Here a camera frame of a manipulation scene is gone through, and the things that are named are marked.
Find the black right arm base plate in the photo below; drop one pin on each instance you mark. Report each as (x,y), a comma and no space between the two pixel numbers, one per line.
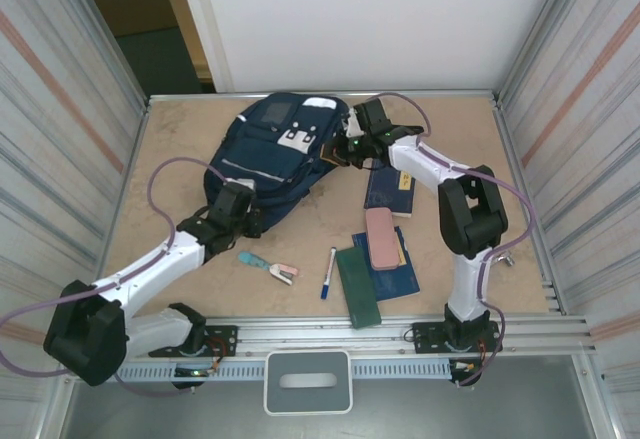
(425,334)

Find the beige door frame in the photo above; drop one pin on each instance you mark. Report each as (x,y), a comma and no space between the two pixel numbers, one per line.
(182,9)

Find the pink white stapler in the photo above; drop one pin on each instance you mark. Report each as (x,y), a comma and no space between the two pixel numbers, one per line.
(284,273)

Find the white blue marker pen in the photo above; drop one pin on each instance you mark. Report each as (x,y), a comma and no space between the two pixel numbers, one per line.
(328,274)

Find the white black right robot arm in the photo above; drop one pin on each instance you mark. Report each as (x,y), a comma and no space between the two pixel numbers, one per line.
(467,284)

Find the grey white stand base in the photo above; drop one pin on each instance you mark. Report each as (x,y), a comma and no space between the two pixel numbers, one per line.
(307,401)

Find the blue book with yellow label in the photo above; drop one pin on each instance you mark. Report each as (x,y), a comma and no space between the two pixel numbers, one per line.
(387,194)

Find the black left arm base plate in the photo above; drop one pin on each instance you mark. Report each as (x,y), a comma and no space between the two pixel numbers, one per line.
(225,334)

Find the navy blue backpack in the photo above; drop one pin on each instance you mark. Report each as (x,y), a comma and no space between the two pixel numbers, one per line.
(270,159)

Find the light blue correction tape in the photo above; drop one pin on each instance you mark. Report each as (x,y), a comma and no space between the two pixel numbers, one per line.
(252,260)

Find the dark green long box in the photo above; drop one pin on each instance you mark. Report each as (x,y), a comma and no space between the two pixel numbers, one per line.
(357,289)

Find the grey metal lower panel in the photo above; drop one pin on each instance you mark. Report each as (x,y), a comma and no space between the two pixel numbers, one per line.
(450,409)

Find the aluminium frame post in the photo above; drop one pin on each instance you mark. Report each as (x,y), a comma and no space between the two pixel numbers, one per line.
(109,34)
(537,34)

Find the pink pencil case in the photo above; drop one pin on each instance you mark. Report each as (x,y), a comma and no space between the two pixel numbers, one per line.
(381,239)

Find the plain blue book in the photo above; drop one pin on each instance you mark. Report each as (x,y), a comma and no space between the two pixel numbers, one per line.
(395,284)

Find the aluminium table edge rail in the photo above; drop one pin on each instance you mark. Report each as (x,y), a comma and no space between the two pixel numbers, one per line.
(555,301)
(129,159)
(450,94)

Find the small black controller board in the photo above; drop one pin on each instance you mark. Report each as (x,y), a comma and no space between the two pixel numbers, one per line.
(192,373)
(467,369)

